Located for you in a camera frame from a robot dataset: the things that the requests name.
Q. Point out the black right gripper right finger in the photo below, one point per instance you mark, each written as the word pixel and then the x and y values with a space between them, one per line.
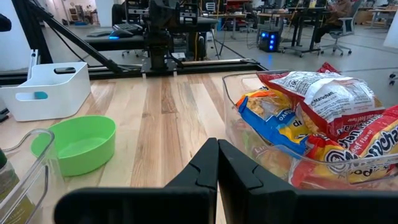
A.
pixel 264 205

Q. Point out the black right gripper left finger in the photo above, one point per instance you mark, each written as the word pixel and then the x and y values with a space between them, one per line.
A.
pixel 186 202

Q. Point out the blue noodle packet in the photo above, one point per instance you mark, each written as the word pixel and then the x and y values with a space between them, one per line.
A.
pixel 280 124

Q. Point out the pile of snack packets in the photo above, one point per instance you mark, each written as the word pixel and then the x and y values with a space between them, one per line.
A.
pixel 367 155

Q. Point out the teal plastic spoon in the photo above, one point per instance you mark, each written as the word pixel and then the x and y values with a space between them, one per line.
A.
pixel 41 95

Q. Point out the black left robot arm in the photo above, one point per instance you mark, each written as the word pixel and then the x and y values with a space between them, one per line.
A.
pixel 158 37

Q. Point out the short clear plastic bin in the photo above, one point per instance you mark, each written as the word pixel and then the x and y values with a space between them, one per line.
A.
pixel 231 102

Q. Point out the green plastic bowl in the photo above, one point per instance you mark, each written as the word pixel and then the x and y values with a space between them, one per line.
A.
pixel 81 146

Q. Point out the long clear plastic bin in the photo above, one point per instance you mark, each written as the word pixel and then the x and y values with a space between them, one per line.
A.
pixel 40 199

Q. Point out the white plastic bin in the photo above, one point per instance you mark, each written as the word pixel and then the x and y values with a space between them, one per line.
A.
pixel 62 102

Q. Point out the black computer tower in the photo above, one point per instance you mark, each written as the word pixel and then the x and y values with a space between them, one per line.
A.
pixel 270 40

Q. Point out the black operator desk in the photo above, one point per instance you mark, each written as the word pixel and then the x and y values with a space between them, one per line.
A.
pixel 130 43

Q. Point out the black wheeled desk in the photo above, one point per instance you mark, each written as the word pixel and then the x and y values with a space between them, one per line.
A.
pixel 297 31

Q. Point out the glowing computer mouse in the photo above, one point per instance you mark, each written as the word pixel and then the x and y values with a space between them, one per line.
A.
pixel 119 33

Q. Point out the black keyboard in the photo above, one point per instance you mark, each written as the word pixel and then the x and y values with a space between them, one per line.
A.
pixel 127 27

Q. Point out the wooden top desk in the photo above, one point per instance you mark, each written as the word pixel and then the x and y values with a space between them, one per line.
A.
pixel 273 14

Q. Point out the light grey office chair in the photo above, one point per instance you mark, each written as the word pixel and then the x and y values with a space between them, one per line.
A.
pixel 343 28

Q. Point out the person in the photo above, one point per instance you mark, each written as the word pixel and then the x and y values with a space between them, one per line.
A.
pixel 334 15

